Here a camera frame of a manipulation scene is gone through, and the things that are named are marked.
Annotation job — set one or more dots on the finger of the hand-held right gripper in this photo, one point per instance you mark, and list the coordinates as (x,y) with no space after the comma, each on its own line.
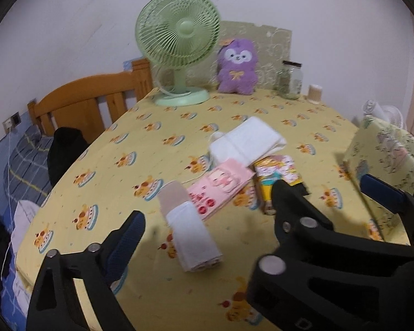
(296,207)
(383,193)

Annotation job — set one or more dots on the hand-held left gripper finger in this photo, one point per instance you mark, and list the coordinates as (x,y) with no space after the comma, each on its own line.
(124,244)

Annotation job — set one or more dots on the yellow cartoon tissue pack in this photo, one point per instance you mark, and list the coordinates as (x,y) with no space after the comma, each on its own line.
(279,169)

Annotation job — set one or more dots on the yellow cartoon paper box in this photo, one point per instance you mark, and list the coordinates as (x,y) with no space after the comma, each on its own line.
(390,151)

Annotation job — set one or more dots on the white towel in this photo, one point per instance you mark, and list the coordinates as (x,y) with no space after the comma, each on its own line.
(252,138)
(193,234)

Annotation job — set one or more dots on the pink cartoon tissue pack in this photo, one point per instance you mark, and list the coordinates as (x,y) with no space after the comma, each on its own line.
(220,182)

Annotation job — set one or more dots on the white cloth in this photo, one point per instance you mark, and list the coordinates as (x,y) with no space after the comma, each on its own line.
(26,220)

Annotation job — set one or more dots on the yellow printed tablecloth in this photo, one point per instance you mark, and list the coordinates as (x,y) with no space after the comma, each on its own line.
(124,138)

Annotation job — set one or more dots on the black garment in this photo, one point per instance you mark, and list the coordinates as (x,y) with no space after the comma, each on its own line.
(65,151)

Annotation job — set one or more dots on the cotton swab container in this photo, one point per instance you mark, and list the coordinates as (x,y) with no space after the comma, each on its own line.
(314,94)

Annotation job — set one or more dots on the glass jar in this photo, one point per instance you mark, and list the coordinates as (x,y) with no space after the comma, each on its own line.
(289,82)

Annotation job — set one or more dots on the plaid bedding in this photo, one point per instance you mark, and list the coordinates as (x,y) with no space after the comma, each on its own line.
(24,165)

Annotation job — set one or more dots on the purple plush toy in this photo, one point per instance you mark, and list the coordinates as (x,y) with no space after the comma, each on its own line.
(236,76)

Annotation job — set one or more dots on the wooden headboard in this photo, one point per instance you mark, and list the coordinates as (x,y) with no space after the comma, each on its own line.
(86,93)

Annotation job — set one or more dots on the green patterned board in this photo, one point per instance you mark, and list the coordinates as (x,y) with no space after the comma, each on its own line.
(272,48)

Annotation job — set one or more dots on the green desk fan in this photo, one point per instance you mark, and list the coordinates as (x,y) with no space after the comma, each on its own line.
(179,27)

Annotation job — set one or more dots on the white pedestal fan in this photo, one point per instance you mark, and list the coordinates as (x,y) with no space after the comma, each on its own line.
(393,117)

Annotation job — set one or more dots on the dark wall switch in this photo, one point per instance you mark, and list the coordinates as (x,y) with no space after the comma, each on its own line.
(17,118)

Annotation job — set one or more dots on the white wall socket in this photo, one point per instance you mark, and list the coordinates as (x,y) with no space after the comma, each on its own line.
(8,124)

